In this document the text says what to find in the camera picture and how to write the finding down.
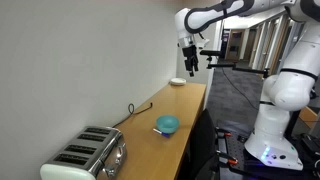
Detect black power cable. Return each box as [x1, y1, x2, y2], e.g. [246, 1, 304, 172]
[112, 102, 154, 129]

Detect blue and white pen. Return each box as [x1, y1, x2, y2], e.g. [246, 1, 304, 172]
[153, 128, 170, 138]

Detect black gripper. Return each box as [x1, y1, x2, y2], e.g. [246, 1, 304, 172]
[182, 45, 198, 77]

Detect orange-handled clamp upper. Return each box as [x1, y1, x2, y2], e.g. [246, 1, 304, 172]
[215, 127, 232, 137]

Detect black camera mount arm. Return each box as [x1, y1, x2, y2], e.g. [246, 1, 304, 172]
[200, 50, 269, 78]

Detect silver four-slot toaster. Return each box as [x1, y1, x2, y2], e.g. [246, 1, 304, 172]
[40, 126, 127, 180]

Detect white plate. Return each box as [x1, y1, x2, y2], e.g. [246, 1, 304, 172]
[170, 78, 187, 86]

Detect black office chair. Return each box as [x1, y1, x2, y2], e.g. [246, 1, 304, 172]
[177, 109, 216, 180]

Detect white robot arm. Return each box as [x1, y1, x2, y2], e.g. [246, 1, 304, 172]
[175, 0, 320, 171]

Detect orange-handled clamp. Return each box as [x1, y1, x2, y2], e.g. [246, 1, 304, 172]
[216, 150, 238, 165]
[215, 127, 232, 137]

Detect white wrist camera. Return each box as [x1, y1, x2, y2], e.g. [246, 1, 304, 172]
[196, 39, 210, 49]

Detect orange-handled clamp lower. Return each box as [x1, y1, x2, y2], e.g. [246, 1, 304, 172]
[216, 150, 238, 165]

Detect light blue bowl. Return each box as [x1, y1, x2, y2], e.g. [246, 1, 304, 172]
[156, 115, 180, 134]

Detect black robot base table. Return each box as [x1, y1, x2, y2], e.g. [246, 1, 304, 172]
[217, 121, 320, 180]

